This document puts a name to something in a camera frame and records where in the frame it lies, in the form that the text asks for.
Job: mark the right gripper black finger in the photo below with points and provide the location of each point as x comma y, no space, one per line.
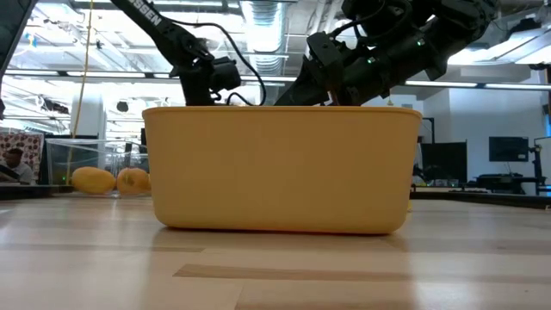
303,94

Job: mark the orange citrus fruit toy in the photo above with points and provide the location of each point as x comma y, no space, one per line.
133,183

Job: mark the yellow-orange lemon toy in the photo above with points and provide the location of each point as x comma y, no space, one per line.
92,181

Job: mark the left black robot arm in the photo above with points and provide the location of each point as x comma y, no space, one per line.
150,19

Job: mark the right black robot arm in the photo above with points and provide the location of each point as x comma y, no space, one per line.
430,43

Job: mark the small dark round fixture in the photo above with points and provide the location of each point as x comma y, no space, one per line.
122,107

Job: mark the orange plastic basket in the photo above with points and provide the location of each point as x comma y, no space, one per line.
280,172

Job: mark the long ceiling light strip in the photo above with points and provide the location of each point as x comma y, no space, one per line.
107,74

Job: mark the black cabinet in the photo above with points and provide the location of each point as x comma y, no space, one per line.
443,159

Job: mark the clear plastic bin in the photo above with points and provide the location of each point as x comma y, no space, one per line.
60,159

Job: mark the patterned board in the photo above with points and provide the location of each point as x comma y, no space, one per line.
32,144

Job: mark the black desk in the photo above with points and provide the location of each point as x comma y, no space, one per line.
503,181

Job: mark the person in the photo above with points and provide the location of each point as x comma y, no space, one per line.
17,170

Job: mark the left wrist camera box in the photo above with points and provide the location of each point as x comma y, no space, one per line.
226,74

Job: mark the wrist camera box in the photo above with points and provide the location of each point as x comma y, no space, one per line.
226,74
325,47

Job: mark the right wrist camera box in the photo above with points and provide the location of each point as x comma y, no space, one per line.
325,47

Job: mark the silver ceiling duct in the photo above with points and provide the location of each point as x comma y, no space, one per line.
263,39

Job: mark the wall-mounted black monitor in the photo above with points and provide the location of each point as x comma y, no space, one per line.
508,148

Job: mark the black aluminium table frame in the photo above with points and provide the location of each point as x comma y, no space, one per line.
26,192

